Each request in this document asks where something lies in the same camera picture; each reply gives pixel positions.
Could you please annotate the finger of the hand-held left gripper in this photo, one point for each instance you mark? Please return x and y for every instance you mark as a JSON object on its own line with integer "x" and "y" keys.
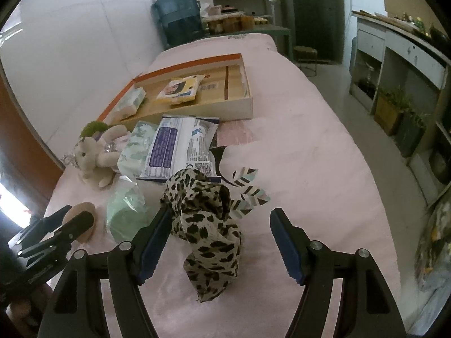
{"x": 75, "y": 225}
{"x": 49, "y": 223}

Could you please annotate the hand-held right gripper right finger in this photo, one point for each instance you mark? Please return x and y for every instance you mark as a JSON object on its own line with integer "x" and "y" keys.
{"x": 287, "y": 248}

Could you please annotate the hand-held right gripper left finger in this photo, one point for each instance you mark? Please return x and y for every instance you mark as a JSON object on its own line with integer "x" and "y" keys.
{"x": 155, "y": 244}

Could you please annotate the leopard print scarf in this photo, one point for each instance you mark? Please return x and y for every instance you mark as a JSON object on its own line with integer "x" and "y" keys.
{"x": 204, "y": 225}

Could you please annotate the beige plush bunny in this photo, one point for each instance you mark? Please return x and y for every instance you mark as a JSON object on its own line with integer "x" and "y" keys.
{"x": 91, "y": 155}

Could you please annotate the green fuzzy scrunchie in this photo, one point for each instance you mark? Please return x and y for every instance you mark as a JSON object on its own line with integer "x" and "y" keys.
{"x": 92, "y": 128}

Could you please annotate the white blue wipes packet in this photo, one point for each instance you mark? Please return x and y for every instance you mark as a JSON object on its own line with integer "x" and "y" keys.
{"x": 169, "y": 144}

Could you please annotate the orange-rimmed cardboard box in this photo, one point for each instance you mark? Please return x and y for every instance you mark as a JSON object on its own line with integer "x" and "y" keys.
{"x": 229, "y": 107}

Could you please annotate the person's left hand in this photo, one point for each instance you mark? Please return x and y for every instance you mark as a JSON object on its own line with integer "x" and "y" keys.
{"x": 24, "y": 311}

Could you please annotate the round beige powder puff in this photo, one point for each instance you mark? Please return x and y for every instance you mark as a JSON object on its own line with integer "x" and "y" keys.
{"x": 81, "y": 206}

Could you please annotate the light green plastic-wrapped pack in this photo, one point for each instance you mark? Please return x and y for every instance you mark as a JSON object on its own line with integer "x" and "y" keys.
{"x": 125, "y": 211}

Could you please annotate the sparkly clear ornament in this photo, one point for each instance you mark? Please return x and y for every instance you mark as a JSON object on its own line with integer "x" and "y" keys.
{"x": 70, "y": 159}

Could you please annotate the brown wooden panel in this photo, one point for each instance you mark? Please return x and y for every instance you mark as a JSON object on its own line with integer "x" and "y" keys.
{"x": 14, "y": 148}

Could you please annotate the white green tissue pack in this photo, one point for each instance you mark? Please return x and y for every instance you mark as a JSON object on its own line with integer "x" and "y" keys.
{"x": 130, "y": 102}

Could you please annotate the floral printed cloth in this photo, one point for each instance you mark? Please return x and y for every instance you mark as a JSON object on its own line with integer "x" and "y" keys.
{"x": 433, "y": 246}

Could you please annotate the yellow printed packet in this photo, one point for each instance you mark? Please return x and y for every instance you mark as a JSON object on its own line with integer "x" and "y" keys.
{"x": 179, "y": 89}

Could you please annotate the dark green plant pot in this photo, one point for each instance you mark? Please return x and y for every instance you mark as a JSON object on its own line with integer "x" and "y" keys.
{"x": 410, "y": 135}

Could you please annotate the yellow plant pot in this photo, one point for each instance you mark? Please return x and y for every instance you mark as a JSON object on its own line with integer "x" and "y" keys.
{"x": 387, "y": 112}

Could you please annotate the small round stool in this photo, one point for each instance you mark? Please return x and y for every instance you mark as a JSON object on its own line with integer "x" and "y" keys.
{"x": 304, "y": 51}

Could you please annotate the green low table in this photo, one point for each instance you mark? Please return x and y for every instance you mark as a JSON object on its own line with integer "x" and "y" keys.
{"x": 278, "y": 31}

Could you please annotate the blue water jug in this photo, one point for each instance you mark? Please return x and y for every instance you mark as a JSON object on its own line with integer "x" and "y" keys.
{"x": 179, "y": 17}

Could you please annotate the grey kitchen counter cabinet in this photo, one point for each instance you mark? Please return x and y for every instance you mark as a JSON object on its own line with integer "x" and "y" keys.
{"x": 398, "y": 47}

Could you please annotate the stack of brown food containers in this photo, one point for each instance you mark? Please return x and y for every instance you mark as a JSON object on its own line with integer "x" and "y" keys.
{"x": 229, "y": 23}

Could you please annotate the white plastic bucket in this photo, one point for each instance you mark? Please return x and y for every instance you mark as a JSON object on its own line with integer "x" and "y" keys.
{"x": 206, "y": 3}

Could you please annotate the row of condiment bottles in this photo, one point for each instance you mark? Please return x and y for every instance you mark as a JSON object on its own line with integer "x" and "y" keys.
{"x": 417, "y": 24}

